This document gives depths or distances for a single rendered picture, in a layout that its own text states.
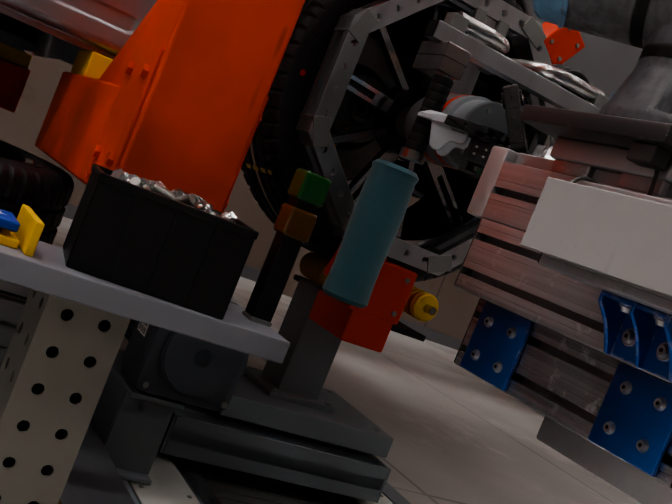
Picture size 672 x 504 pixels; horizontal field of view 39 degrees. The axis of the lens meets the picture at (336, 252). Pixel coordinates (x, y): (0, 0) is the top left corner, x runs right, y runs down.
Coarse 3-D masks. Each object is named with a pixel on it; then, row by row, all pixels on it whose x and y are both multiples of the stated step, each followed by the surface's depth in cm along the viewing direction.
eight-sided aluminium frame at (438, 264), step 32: (384, 0) 175; (416, 0) 178; (448, 0) 181; (480, 0) 179; (352, 32) 169; (512, 32) 185; (352, 64) 170; (320, 96) 170; (320, 128) 170; (320, 160) 172; (416, 256) 185; (448, 256) 188
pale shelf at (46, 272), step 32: (0, 256) 101; (32, 256) 106; (32, 288) 103; (64, 288) 105; (96, 288) 106; (128, 288) 110; (160, 320) 110; (192, 320) 112; (224, 320) 115; (256, 352) 117
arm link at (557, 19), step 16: (544, 0) 107; (560, 0) 106; (576, 0) 104; (592, 0) 103; (608, 0) 102; (624, 0) 102; (544, 16) 109; (560, 16) 107; (576, 16) 106; (592, 16) 105; (608, 16) 103; (624, 16) 102; (592, 32) 107; (608, 32) 105; (624, 32) 104
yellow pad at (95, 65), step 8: (80, 56) 181; (88, 56) 174; (96, 56) 173; (104, 56) 173; (80, 64) 178; (88, 64) 172; (96, 64) 173; (104, 64) 173; (72, 72) 183; (80, 72) 176; (88, 72) 173; (96, 72) 173
